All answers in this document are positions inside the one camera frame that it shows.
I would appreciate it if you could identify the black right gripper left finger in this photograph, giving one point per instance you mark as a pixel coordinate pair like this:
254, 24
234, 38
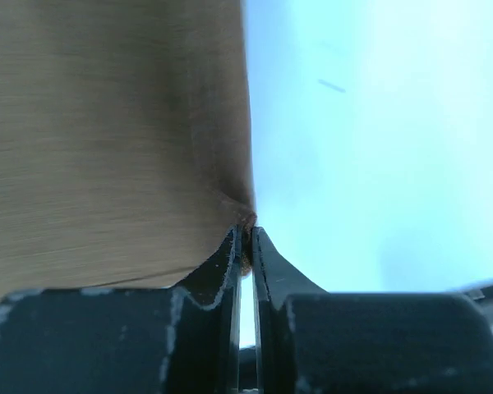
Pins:
180, 339

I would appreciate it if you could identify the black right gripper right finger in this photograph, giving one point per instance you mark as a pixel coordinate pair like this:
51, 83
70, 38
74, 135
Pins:
309, 340

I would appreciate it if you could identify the brown cloth napkin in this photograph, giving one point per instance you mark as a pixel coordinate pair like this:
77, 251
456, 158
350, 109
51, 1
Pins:
125, 140

